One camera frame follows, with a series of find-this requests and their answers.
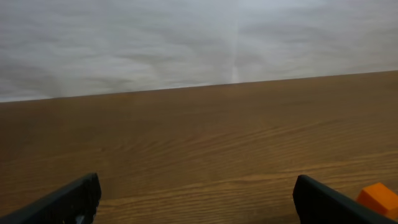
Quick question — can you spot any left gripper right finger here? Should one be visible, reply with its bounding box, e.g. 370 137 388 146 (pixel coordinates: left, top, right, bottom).
292 174 398 224

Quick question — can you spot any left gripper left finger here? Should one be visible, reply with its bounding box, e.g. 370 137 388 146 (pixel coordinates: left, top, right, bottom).
0 172 103 224

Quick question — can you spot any orange cube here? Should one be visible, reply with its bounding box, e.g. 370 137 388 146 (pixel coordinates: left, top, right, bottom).
356 182 398 221

